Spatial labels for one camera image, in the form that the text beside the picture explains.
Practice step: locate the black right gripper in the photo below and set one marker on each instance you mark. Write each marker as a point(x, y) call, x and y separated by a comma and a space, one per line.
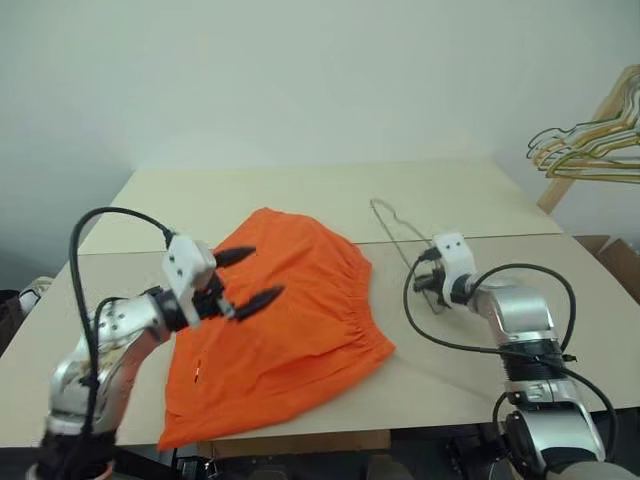
point(440, 285)

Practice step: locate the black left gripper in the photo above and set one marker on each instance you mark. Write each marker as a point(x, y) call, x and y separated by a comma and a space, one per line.
point(212, 300)

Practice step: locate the orange shorts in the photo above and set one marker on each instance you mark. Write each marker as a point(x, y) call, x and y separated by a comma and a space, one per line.
point(300, 310)

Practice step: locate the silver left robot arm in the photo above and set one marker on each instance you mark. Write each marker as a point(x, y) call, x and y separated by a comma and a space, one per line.
point(120, 325)

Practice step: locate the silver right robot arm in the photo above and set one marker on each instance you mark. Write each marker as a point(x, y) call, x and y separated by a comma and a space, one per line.
point(525, 320)

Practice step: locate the black clamp under table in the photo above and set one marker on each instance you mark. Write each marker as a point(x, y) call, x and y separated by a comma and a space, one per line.
point(200, 462)

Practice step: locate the brown cardboard box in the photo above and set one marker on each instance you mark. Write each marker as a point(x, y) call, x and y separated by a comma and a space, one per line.
point(620, 260)

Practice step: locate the white shoe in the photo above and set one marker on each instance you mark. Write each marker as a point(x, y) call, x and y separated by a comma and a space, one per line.
point(34, 292)

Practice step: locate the dark brown bag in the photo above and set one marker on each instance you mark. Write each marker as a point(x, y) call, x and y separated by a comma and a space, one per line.
point(9, 320)

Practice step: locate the grey robot body shell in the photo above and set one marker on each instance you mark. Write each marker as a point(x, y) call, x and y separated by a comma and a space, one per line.
point(595, 471)

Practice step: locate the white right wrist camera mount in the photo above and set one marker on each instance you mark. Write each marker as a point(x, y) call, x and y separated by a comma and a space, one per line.
point(455, 255)

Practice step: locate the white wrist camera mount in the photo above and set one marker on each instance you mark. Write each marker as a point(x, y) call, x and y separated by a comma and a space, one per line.
point(455, 255)
point(182, 265)

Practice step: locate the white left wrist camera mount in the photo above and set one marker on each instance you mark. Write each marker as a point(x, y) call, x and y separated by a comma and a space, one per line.
point(182, 265)

